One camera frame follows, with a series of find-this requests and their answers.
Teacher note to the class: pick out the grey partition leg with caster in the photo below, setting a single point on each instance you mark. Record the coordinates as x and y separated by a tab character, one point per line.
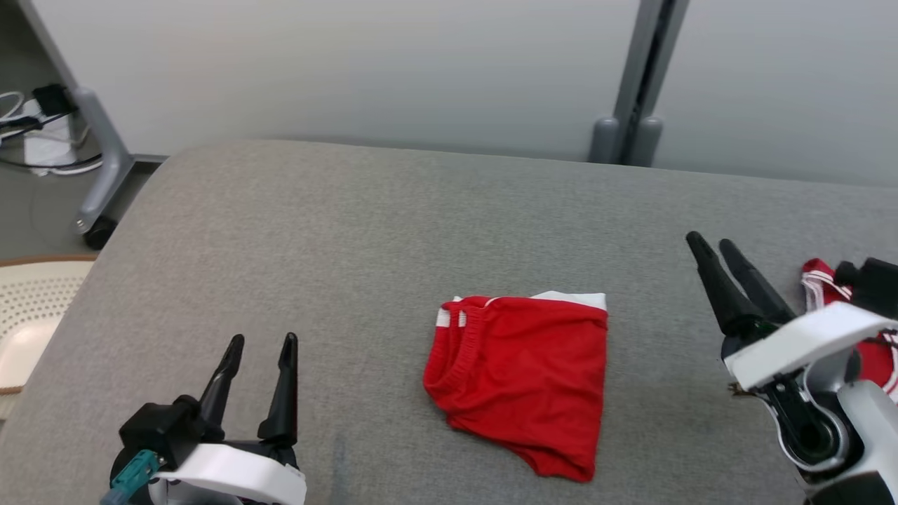
102	147

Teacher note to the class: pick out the red basketball shorts white trim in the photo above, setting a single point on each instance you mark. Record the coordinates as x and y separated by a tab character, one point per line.
526	379

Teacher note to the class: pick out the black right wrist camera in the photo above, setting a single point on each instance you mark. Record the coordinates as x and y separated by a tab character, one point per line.
873	284

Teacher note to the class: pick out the teal left camera connector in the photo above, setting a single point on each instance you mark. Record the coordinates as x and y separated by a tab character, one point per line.
133	473

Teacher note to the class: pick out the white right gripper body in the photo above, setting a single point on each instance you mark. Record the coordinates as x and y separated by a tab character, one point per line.
807	344

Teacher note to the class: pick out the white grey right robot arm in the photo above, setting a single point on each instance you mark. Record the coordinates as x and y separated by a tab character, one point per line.
849	428

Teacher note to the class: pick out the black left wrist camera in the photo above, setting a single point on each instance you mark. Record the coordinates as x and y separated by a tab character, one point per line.
158	431

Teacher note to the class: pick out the white power strip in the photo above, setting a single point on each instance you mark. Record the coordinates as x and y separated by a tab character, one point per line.
45	144

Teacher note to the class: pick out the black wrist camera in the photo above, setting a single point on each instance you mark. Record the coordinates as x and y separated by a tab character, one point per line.
158	431
873	284

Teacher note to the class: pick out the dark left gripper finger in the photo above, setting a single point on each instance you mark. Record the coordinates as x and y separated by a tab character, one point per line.
221	389
284	400

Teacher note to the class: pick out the grey rounded post foot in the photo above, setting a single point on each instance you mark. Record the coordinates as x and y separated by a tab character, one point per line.
605	140
647	142

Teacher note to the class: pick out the black power adapter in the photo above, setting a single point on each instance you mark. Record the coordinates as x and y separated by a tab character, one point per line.
50	99

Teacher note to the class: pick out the grey metal partition post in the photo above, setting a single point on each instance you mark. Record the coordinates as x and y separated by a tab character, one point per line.
649	63

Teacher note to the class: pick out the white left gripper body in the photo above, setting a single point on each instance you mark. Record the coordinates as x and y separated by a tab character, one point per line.
231	473

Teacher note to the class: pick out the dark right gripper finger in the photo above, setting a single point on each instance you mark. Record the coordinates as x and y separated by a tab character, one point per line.
761	291
722	294

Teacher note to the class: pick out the cream perforated laundry basket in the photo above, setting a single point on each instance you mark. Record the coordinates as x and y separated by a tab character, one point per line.
35	315

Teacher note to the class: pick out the red Bulls basketball jersey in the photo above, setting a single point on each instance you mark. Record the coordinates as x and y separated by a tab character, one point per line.
817	284

